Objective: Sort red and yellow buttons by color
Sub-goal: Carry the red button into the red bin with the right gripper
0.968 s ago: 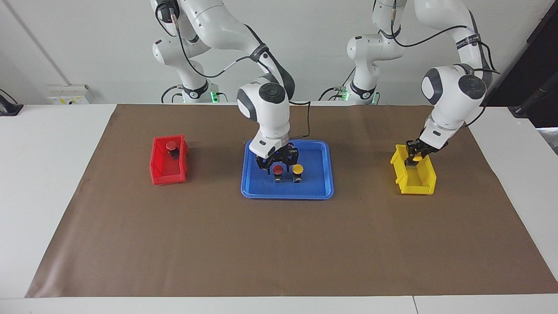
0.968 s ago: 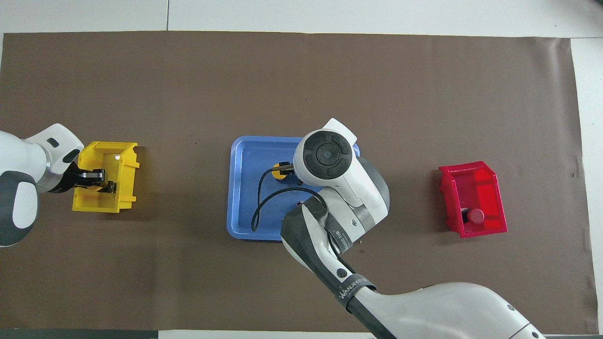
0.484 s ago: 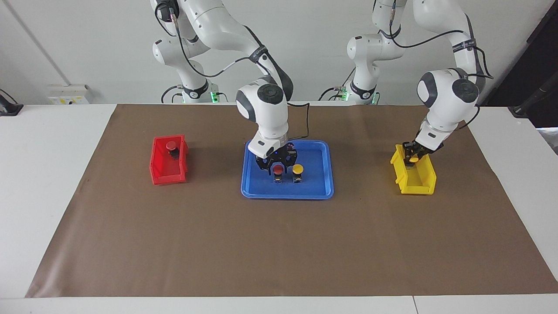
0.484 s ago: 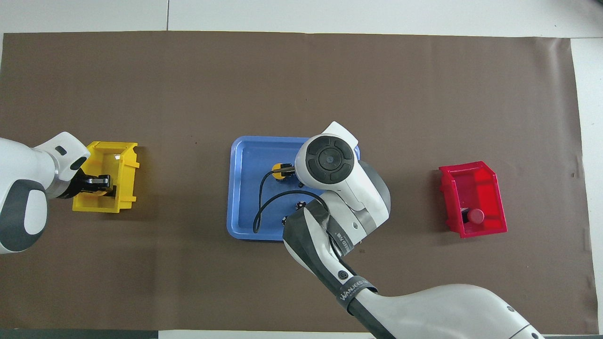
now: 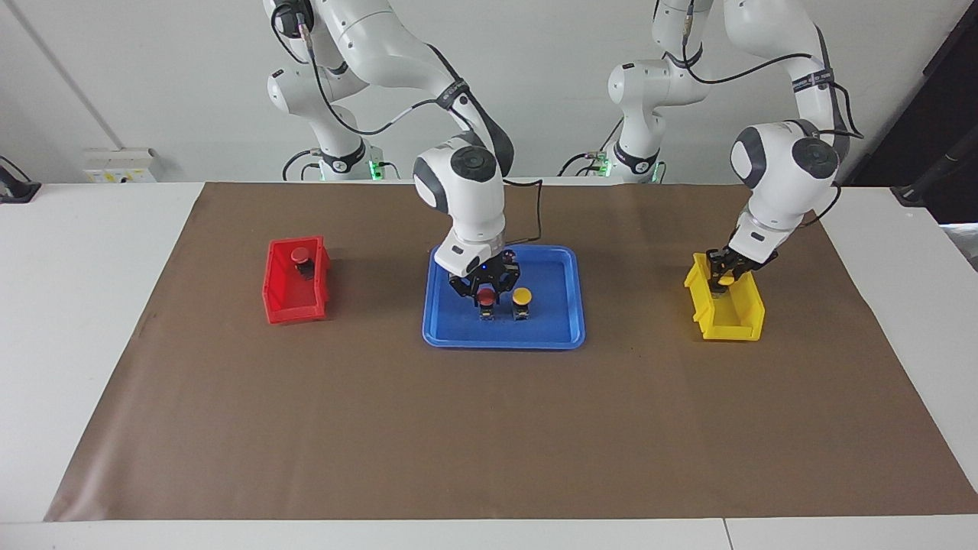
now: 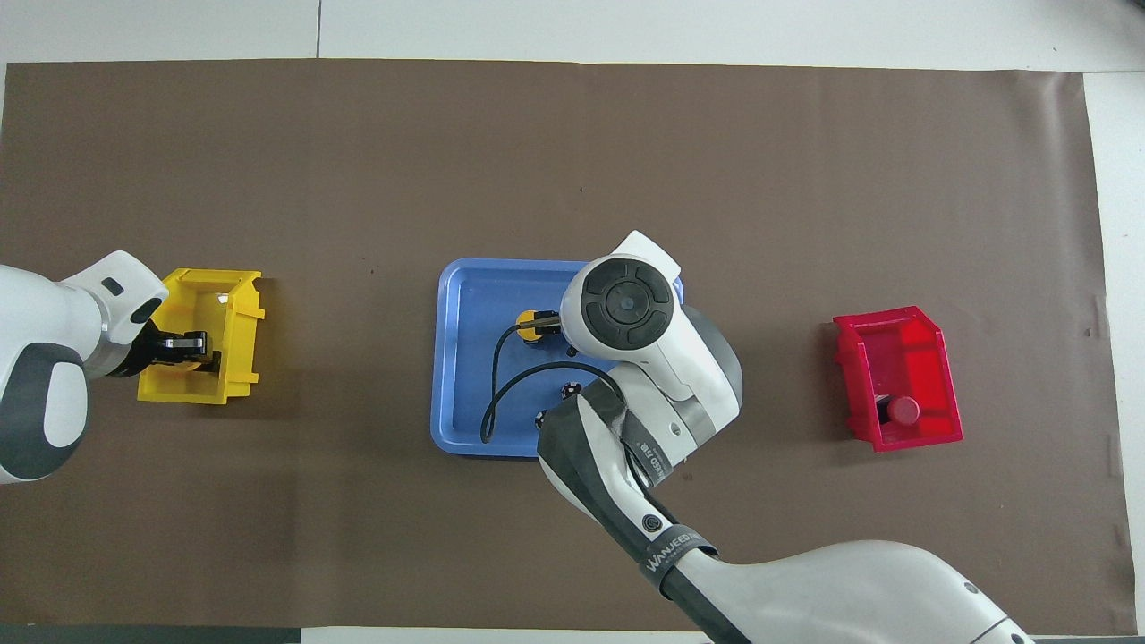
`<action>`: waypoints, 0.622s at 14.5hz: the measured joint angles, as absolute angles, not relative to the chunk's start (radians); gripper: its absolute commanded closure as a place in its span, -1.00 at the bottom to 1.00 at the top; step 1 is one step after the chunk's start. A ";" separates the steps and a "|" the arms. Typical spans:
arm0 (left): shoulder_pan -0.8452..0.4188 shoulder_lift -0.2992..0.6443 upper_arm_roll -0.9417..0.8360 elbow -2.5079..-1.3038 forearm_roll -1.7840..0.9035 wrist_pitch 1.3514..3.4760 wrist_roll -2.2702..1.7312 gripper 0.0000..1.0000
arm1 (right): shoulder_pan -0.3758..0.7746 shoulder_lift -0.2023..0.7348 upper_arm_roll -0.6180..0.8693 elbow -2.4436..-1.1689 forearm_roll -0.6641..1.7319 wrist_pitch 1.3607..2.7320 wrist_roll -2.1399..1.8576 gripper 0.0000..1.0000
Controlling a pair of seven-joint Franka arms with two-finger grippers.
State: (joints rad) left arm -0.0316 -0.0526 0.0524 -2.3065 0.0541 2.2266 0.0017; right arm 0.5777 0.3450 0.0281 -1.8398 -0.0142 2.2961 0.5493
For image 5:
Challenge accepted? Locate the yellow plastic bin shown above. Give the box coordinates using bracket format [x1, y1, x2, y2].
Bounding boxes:
[684, 253, 766, 341]

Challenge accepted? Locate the blue plastic tray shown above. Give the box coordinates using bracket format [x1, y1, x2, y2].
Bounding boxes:
[423, 244, 587, 351]

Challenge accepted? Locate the brown table mat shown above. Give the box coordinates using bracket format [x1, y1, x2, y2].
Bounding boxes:
[44, 182, 978, 523]

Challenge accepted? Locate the red plastic bin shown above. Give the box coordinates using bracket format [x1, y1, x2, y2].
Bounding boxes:
[261, 235, 332, 325]

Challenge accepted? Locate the black tripod stand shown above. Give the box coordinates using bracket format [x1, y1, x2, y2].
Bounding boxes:
[890, 145, 978, 207]

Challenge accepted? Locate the black board panel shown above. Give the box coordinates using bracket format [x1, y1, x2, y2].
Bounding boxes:
[844, 8, 978, 224]

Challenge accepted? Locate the black stand foot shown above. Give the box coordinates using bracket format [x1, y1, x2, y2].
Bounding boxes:
[0, 156, 41, 204]

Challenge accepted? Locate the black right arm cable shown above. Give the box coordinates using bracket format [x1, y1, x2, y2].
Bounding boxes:
[271, 0, 545, 247]

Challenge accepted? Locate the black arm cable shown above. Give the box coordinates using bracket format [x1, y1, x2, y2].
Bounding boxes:
[661, 0, 866, 228]
[271, 0, 545, 247]

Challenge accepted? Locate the black base cable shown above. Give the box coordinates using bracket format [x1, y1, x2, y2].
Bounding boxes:
[283, 149, 322, 182]
[558, 118, 623, 178]

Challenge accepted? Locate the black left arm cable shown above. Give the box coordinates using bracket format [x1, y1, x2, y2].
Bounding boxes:
[661, 0, 866, 228]

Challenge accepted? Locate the white wall socket box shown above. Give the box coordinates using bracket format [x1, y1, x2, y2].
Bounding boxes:
[83, 148, 166, 184]

